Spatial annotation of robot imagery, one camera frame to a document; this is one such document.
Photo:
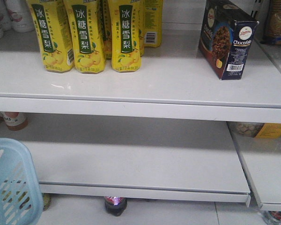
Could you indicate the dark cola bottle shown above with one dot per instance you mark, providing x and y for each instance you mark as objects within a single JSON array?
[{"x": 115, "y": 205}]

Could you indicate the yellow pear drink bottle right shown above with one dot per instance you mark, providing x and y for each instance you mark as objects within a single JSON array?
[{"x": 125, "y": 28}]

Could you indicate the yellow pear drink bottle middle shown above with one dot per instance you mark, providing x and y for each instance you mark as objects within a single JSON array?
[{"x": 85, "y": 27}]

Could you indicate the yellow pear drink bottle left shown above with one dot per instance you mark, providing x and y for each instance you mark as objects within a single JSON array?
[{"x": 53, "y": 34}]

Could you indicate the dark blue Chocofello cookie box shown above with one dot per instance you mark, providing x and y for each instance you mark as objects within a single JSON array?
[{"x": 226, "y": 36}]

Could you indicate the yellow snack box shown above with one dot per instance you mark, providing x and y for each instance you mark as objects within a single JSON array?
[{"x": 256, "y": 130}]

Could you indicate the lower white shelf board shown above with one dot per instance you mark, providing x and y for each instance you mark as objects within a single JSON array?
[{"x": 171, "y": 159}]

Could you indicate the light blue shopping basket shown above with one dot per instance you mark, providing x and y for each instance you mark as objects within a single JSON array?
[{"x": 21, "y": 201}]

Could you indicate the blue cracker packet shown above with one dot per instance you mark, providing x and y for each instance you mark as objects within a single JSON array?
[{"x": 272, "y": 27}]

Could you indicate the yellow pear drink bottle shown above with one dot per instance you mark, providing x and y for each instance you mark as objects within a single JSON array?
[
  {"x": 53, "y": 34},
  {"x": 125, "y": 28},
  {"x": 85, "y": 27}
]

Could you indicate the white shelf board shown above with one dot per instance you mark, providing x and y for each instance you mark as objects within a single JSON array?
[
  {"x": 171, "y": 159},
  {"x": 175, "y": 81}
]

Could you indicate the orange white drink bottle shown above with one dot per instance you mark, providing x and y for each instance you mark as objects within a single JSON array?
[{"x": 14, "y": 120}]

